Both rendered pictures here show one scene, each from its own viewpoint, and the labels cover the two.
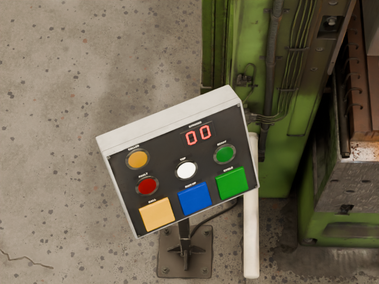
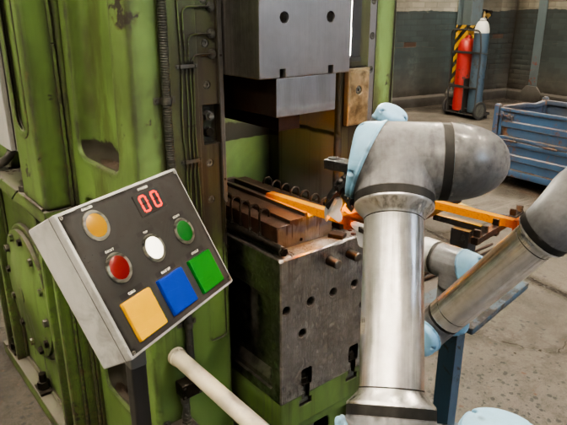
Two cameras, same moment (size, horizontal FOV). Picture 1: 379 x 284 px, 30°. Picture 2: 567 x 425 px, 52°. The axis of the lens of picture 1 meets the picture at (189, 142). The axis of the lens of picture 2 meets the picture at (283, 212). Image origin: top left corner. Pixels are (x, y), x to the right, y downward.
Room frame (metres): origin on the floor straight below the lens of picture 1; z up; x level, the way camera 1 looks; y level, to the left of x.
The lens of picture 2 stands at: (-0.33, 0.54, 1.53)
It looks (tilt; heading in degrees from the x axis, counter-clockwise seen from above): 20 degrees down; 317
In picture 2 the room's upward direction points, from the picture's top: straight up
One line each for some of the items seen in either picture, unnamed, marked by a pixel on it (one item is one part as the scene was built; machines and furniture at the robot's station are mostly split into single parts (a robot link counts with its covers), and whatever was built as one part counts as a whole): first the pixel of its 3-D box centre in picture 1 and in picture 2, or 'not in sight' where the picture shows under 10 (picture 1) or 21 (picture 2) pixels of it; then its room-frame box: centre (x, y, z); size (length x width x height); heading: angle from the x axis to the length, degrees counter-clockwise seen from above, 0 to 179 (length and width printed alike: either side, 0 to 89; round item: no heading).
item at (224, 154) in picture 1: (224, 154); (184, 230); (0.63, -0.08, 1.09); 0.05 x 0.03 x 0.04; 86
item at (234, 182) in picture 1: (231, 182); (204, 271); (0.59, -0.10, 1.01); 0.07 x 0.05 x 0.07; 111
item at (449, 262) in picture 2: not in sight; (457, 266); (0.24, -0.51, 1.00); 0.11 x 0.08 x 0.09; 176
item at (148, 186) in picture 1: (146, 186); (119, 267); (0.56, 0.10, 1.09); 0.05 x 0.03 x 0.04; 86
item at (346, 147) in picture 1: (341, 89); (240, 230); (0.86, -0.42, 0.93); 0.40 x 0.03 x 0.03; 176
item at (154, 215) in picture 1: (156, 213); (143, 314); (0.52, 0.09, 1.01); 0.07 x 0.05 x 0.07; 111
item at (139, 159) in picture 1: (137, 159); (96, 225); (0.60, 0.12, 1.16); 0.05 x 0.03 x 0.04; 86
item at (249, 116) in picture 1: (245, 116); not in sight; (0.86, -0.16, 0.80); 0.06 x 0.03 x 0.14; 86
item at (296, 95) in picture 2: not in sight; (257, 86); (0.92, -0.54, 1.32); 0.42 x 0.20 x 0.10; 176
